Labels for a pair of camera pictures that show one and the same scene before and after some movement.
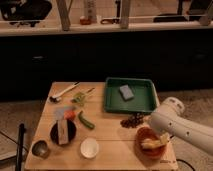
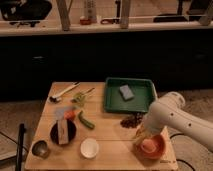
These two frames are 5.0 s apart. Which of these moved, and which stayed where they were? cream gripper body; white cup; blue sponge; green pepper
Moved: cream gripper body
Stayed: green pepper; white cup; blue sponge
